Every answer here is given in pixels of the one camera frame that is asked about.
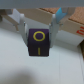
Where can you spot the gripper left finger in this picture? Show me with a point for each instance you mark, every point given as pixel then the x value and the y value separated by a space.
pixel 22 29

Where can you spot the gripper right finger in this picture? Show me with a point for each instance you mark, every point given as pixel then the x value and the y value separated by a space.
pixel 54 30

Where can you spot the purple block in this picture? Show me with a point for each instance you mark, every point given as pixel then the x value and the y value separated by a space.
pixel 39 42

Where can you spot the wooden drawer box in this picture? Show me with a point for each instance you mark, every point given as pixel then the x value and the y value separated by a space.
pixel 70 27

